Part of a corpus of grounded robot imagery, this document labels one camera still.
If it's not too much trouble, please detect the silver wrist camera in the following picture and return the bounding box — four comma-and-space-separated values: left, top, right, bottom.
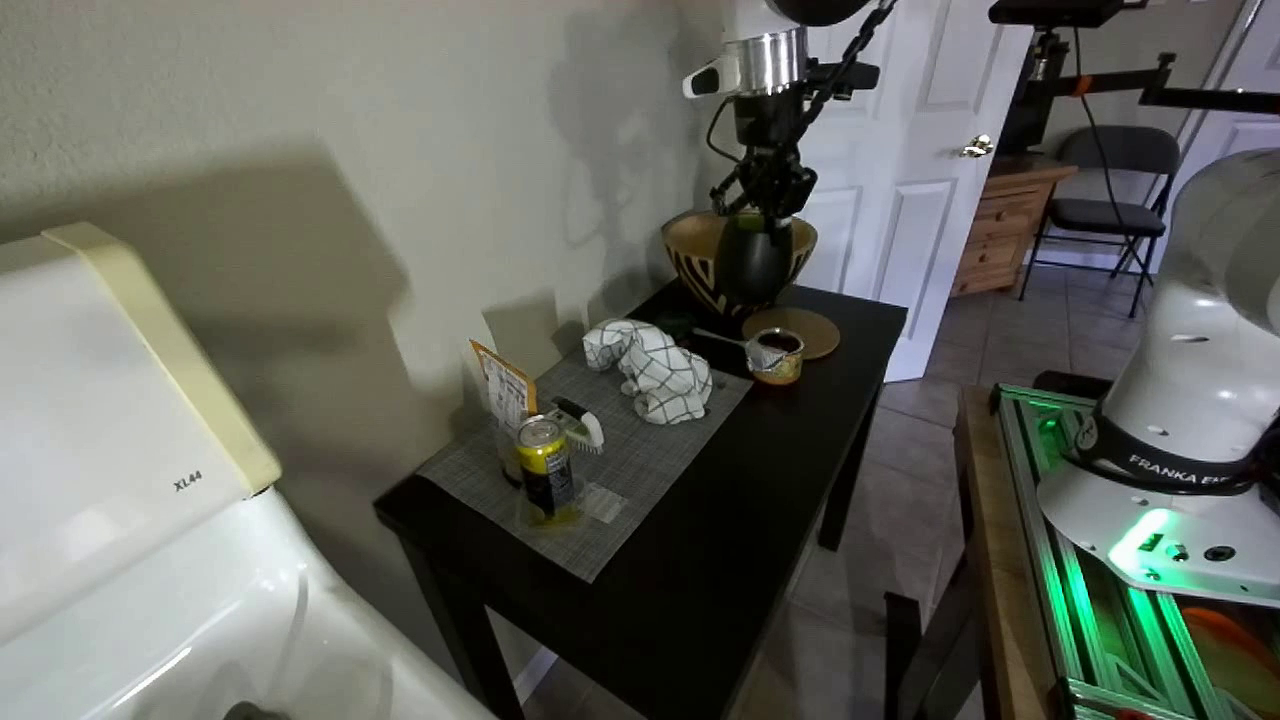
679, 50, 750, 106

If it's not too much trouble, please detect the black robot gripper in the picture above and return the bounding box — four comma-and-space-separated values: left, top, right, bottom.
708, 85, 825, 225

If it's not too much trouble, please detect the wooden workbench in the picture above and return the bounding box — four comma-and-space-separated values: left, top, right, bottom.
948, 383, 1073, 720

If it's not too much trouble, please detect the black camera stand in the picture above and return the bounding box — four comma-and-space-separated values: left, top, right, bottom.
983, 0, 1280, 167

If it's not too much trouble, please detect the gray woven placemat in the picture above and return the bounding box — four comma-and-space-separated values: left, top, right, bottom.
418, 347, 755, 589

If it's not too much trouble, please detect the black handled spoon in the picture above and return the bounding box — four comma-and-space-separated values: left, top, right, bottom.
687, 325, 758, 365

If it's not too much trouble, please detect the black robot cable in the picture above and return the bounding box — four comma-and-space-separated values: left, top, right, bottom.
700, 0, 899, 215

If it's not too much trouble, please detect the round wooden coaster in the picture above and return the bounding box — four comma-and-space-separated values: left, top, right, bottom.
739, 302, 848, 365

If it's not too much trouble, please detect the small card box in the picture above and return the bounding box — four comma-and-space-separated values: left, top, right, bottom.
462, 337, 543, 431

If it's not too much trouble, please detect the black side table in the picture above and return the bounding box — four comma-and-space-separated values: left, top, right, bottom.
372, 280, 913, 720

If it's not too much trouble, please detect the white appliance with beige trim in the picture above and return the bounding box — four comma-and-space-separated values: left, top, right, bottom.
0, 215, 498, 720

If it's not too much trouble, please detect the black folding chair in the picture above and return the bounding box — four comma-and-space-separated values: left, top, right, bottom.
1017, 123, 1182, 325

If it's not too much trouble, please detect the white panel door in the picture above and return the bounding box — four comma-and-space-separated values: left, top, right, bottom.
790, 0, 1039, 388

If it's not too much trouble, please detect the small tan cup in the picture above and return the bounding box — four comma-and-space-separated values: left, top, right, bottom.
744, 325, 811, 391

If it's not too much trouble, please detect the white closet door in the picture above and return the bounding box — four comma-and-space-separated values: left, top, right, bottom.
1170, 0, 1280, 181

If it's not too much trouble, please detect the green lit aluminium frame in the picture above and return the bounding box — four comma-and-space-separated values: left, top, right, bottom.
997, 381, 1280, 720

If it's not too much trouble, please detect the white patterned cloth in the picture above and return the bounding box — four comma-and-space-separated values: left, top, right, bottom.
581, 315, 720, 426

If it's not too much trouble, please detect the wooden dresser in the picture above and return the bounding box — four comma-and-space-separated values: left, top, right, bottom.
948, 150, 1082, 300

